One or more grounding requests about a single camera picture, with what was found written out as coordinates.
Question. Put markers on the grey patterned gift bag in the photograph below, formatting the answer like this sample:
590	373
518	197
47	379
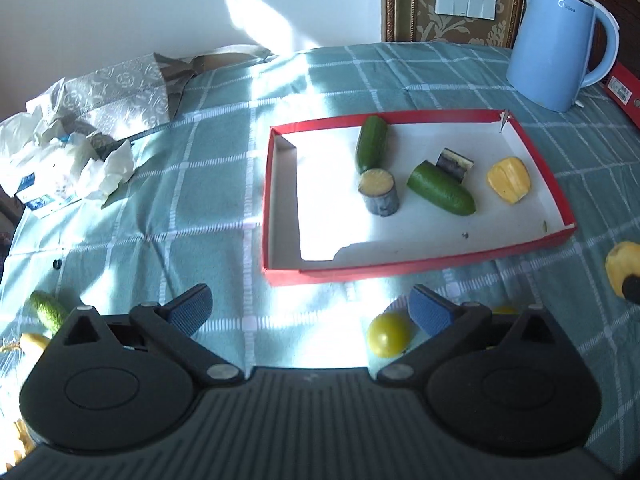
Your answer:
125	92

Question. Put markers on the red shallow cardboard box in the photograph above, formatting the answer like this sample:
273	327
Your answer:
400	220

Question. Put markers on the gold wall frame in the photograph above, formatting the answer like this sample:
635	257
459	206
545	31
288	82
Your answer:
400	0

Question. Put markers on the crumpled white tissue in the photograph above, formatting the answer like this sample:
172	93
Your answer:
111	172

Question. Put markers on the short cucumber piece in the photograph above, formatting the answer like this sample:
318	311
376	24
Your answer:
440	194

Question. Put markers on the brown patterned curtain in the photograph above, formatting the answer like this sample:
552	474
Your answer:
5	215

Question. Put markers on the green tomato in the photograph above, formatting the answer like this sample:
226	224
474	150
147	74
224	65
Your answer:
505	310
389	335

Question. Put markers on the blue electric kettle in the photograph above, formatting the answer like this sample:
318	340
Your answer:
550	45

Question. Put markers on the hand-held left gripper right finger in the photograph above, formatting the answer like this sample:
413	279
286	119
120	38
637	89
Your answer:
425	308

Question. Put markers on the small whole cucumber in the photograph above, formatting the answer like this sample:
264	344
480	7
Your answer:
47	310

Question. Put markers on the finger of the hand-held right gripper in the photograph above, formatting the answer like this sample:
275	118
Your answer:
632	287

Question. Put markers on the pile of banana peels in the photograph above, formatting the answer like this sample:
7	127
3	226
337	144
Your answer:
17	437

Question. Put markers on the yellow banana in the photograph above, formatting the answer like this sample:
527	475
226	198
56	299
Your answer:
32	342

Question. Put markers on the green checked tablecloth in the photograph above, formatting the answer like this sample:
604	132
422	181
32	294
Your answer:
200	235

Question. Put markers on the long cucumber piece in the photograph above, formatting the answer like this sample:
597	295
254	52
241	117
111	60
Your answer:
372	144

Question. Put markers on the split sugarcane piece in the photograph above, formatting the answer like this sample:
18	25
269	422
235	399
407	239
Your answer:
454	162

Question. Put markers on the small yellow jackfruit piece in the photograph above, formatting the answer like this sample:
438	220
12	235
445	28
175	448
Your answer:
620	262

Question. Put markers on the brown wooden chair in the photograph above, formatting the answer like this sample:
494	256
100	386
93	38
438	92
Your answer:
615	0

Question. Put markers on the white blue tissue pack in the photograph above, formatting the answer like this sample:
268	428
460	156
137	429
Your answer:
52	180

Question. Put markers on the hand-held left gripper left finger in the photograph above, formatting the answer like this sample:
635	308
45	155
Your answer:
192	306

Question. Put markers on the red flat box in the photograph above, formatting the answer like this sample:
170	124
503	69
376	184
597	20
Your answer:
627	92

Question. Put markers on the thick sugarcane piece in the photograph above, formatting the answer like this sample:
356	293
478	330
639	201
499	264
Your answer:
379	192

